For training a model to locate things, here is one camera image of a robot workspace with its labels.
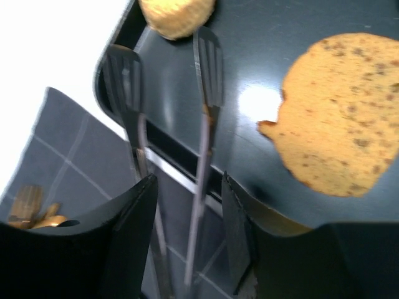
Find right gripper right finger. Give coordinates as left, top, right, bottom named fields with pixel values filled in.
left=221, top=174, right=398, bottom=298

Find black baking tray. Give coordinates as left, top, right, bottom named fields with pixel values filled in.
left=110, top=0, right=398, bottom=227

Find small round bun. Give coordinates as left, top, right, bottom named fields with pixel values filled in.
left=139, top=0, right=216, bottom=40

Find gold knife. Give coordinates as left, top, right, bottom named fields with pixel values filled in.
left=33, top=203, right=61, bottom=227

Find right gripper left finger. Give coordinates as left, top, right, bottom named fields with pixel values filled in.
left=1, top=174, right=158, bottom=298

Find gold spoon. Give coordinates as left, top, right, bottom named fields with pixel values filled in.
left=32, top=215, right=80, bottom=229

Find brown bread slice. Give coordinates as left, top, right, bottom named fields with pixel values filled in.
left=257, top=32, right=398, bottom=197

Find black grid placemat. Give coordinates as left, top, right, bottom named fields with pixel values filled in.
left=1, top=88, right=235, bottom=298

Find metal tongs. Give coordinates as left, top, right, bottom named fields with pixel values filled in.
left=102, top=26, right=224, bottom=298

